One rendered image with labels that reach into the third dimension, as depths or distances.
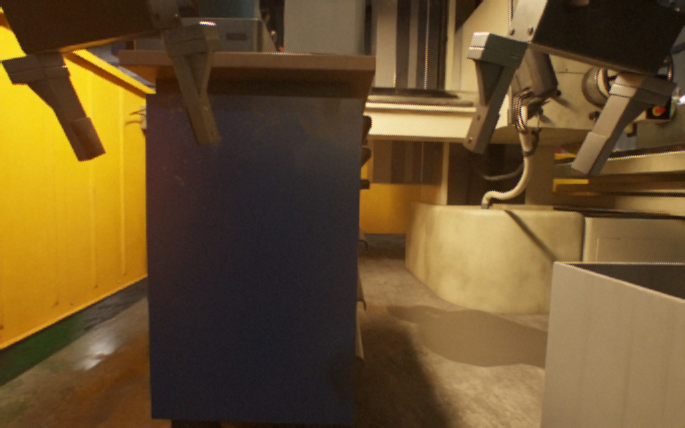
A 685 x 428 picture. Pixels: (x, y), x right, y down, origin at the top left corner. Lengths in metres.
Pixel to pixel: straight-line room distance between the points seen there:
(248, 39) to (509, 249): 1.79
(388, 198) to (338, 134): 3.58
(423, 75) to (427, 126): 0.59
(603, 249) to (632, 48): 2.13
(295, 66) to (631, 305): 0.69
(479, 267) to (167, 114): 1.82
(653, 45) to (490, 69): 0.14
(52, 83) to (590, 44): 0.49
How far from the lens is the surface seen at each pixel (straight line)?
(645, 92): 0.44
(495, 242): 2.13
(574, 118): 2.31
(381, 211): 4.28
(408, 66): 2.68
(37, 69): 0.43
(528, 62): 1.57
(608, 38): 0.39
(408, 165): 2.53
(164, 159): 0.82
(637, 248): 2.63
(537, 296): 2.31
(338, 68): 0.70
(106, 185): 1.95
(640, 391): 0.69
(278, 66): 0.71
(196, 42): 0.34
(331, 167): 0.72
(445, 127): 2.24
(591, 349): 0.74
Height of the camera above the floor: 0.69
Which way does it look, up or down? 4 degrees down
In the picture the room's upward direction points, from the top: 2 degrees clockwise
